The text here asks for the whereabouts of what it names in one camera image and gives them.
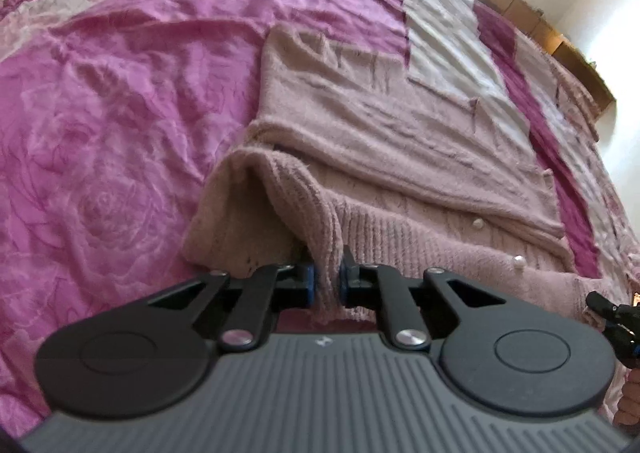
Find pink knitted cardigan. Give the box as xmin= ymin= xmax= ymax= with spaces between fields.
xmin=182 ymin=26 xmax=639 ymax=324

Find person's right hand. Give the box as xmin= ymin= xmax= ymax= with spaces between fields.
xmin=613 ymin=369 xmax=640 ymax=428

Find pink magenta striped bedspread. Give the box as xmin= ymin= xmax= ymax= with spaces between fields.
xmin=0 ymin=0 xmax=640 ymax=439

